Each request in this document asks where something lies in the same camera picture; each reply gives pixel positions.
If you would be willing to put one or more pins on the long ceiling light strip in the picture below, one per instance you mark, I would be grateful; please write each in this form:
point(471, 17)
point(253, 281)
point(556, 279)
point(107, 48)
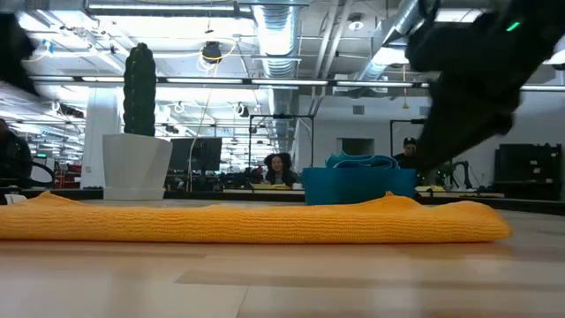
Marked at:
point(203, 81)

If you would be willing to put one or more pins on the small black robot arm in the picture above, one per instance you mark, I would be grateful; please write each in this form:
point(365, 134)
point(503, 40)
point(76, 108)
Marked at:
point(463, 168)

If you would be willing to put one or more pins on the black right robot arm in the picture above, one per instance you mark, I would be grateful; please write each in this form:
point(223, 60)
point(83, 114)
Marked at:
point(554, 17)

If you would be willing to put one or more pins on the light blue microfiber towel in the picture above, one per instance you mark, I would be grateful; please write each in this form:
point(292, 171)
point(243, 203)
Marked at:
point(362, 161)

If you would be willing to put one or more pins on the teal plastic bin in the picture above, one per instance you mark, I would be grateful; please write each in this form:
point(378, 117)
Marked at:
point(353, 185)

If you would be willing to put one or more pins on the small white object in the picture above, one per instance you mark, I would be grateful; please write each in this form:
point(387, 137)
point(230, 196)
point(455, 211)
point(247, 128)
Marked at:
point(15, 199)

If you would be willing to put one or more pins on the black ceiling dome camera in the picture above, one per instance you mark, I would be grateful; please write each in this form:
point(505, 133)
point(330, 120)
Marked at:
point(212, 52)

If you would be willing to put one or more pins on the person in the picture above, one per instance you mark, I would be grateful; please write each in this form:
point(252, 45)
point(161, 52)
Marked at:
point(13, 159)
point(279, 170)
point(408, 154)

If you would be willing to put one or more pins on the black storage cabinet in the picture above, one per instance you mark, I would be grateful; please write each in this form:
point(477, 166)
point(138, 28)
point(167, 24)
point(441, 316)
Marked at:
point(527, 170)

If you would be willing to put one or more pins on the black flat screen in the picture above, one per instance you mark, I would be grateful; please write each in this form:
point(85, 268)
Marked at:
point(203, 154)

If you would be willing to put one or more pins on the white column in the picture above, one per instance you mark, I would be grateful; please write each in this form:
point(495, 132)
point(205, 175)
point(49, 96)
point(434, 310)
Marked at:
point(99, 146)

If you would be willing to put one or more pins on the white hexagonal plant pot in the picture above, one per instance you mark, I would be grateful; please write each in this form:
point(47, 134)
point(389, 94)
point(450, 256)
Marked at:
point(137, 163)

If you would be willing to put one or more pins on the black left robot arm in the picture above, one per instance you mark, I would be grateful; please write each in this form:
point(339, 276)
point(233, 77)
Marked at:
point(13, 48)

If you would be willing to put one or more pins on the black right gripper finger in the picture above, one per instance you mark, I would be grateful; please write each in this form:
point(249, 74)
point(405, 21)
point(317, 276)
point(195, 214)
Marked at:
point(459, 128)

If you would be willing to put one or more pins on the black gantry frame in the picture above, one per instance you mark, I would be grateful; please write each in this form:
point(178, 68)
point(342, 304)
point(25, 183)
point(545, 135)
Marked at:
point(406, 120)

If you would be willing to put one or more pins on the silver smooth ceiling duct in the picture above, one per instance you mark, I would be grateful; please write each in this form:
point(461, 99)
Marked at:
point(388, 35)

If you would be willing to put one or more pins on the orange microfiber towel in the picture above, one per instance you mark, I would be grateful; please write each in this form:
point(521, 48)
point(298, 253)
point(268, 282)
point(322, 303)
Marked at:
point(265, 221)

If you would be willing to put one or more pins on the silver ribbed ceiling duct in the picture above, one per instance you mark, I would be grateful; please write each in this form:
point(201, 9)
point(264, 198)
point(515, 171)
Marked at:
point(278, 35)

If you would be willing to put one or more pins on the green cactus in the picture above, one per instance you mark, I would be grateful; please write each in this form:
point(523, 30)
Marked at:
point(139, 88)

